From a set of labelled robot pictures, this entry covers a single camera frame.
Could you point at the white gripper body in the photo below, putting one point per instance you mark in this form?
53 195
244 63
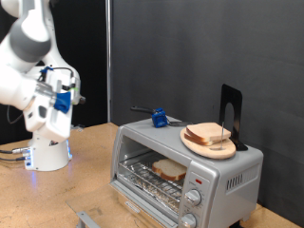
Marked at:
47 123

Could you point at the grey tray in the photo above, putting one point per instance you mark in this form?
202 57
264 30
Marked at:
87 218

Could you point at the metal spatula with blue block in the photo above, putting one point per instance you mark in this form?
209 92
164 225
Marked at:
159 118

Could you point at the white bread slice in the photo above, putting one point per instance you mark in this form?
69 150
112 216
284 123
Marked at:
169 167
205 130
193 139

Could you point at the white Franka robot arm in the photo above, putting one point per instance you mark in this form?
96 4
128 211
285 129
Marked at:
28 41

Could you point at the silver oven knob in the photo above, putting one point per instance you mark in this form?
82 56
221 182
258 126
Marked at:
189 221
193 197

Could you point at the silver toaster oven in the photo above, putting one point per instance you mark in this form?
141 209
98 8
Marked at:
234 196

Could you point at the vertical metal pole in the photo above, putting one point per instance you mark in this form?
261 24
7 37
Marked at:
108 63

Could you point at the aluminium foil tray liner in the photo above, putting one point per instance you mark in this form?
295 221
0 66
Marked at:
164 201

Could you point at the round wooden board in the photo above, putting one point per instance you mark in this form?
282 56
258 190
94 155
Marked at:
209 152

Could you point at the thin metal pin stand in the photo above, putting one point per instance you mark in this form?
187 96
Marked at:
218 148

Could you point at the black metal bookend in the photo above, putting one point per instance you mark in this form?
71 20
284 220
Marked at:
236 95

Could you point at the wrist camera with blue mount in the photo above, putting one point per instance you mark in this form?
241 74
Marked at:
62 102

